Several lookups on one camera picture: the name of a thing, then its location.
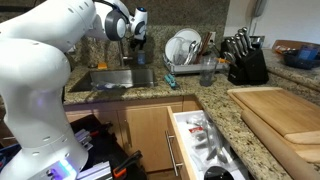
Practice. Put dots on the white plate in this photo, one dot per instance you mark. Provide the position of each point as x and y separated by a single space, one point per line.
174 46
189 34

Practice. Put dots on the orange black clamp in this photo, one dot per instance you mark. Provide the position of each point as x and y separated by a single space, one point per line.
122 168

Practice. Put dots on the wooden cutting board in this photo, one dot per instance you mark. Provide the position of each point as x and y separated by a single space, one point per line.
294 119

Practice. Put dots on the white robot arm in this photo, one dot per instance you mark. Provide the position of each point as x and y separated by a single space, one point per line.
34 70

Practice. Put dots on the black knife block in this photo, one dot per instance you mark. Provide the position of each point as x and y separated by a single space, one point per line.
247 63

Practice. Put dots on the teal handled scissors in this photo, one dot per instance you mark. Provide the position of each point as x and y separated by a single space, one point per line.
171 81

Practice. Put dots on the wooden rolling pin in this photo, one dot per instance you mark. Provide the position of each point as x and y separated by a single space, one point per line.
294 165

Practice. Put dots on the blue soap pump bottle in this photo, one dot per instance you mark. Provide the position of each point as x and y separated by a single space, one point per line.
141 57

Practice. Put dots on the clear plastic cup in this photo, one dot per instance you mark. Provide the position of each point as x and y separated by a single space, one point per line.
208 68

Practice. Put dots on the wooden drawer with handle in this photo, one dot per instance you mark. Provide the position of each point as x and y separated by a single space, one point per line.
170 139

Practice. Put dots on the orange sponge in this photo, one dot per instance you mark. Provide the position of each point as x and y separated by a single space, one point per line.
102 65

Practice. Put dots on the steel kitchen faucet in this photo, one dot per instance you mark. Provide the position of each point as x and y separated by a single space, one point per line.
122 56

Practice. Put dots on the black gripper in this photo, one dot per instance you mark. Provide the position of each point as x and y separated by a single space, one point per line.
133 43

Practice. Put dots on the orange handled utensil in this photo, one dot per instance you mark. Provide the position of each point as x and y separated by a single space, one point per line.
221 60

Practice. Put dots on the brown chopsticks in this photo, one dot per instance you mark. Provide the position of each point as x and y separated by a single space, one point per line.
203 47

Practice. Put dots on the stainless steel sink basin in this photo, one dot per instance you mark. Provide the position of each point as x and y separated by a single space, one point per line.
115 79

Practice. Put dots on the dark blue bowl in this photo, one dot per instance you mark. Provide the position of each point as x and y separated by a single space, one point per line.
307 57

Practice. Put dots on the white dish rack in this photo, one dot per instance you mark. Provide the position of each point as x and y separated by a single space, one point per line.
181 69

